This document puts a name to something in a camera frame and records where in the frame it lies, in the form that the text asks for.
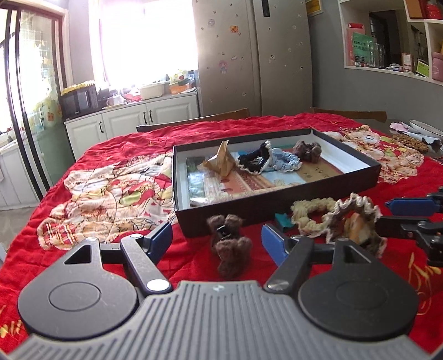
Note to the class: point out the black shallow cardboard box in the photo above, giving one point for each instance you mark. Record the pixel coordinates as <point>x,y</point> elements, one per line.
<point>359,173</point>

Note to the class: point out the colourful booklet in box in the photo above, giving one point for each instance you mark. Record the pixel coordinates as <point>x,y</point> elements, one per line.
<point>207,187</point>

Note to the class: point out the wooden chair right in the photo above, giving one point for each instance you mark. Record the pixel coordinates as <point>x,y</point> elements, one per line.
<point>379,116</point>

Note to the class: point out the black white-edged scrunchie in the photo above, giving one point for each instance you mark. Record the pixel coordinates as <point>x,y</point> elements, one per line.
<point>257,161</point>

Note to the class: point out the brown beaded mat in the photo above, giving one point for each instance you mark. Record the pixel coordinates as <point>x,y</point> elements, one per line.
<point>411,142</point>

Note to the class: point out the brown white-edged scrunchie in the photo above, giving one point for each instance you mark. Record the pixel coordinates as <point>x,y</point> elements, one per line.
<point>343,210</point>

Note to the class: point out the cream knitted scrunchie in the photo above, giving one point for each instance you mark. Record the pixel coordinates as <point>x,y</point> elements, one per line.
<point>301,211</point>

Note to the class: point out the teal binder clip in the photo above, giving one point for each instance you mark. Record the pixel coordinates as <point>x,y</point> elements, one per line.
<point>283,222</point>

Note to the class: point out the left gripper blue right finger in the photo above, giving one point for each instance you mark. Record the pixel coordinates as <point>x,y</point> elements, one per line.
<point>292,257</point>

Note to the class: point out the black microwave oven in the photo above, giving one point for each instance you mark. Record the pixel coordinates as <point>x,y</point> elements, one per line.
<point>79,102</point>

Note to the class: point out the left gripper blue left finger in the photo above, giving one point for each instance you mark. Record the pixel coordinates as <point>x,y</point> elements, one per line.
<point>142,253</point>

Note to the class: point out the dark wooden chair back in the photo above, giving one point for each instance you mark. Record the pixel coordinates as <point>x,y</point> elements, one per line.
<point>232,115</point>

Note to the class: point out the cream plastic basin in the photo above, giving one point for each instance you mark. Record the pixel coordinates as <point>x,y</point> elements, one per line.
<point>151,91</point>

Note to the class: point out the white kitchen cabinet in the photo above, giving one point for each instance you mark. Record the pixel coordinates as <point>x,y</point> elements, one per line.
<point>88,130</point>

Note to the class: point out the brown fuzzy hair claw small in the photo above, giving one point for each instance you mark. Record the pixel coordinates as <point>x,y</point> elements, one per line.
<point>229,245</point>

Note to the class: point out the stainless steel refrigerator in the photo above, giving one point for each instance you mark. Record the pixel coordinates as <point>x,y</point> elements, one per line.
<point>254,55</point>

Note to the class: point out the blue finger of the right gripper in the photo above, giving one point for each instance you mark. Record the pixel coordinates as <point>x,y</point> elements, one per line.
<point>413,207</point>
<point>398,226</point>

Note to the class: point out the red quilted bedspread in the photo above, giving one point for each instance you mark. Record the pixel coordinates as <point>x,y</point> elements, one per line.
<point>124,185</point>

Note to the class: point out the light blue knitted scrunchie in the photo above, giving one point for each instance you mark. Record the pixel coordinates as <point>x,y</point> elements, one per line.
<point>284,161</point>

